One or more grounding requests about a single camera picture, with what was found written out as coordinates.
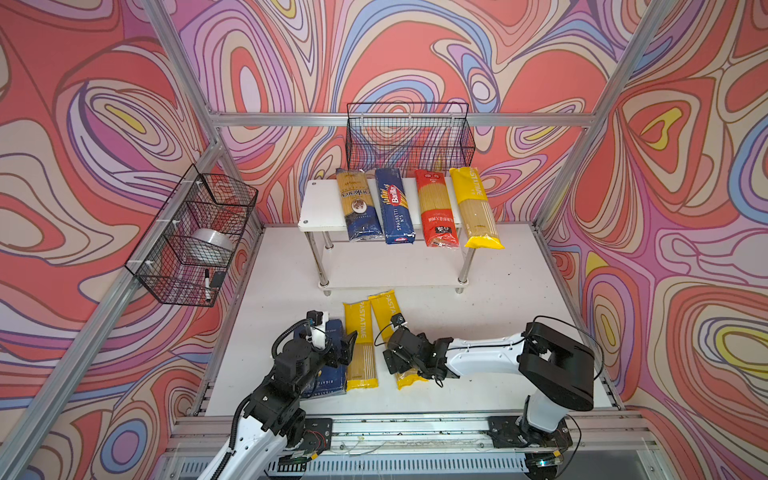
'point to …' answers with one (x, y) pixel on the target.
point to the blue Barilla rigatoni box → (331, 380)
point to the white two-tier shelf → (373, 263)
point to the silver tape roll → (213, 236)
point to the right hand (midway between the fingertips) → (402, 356)
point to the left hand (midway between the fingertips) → (344, 329)
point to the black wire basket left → (185, 255)
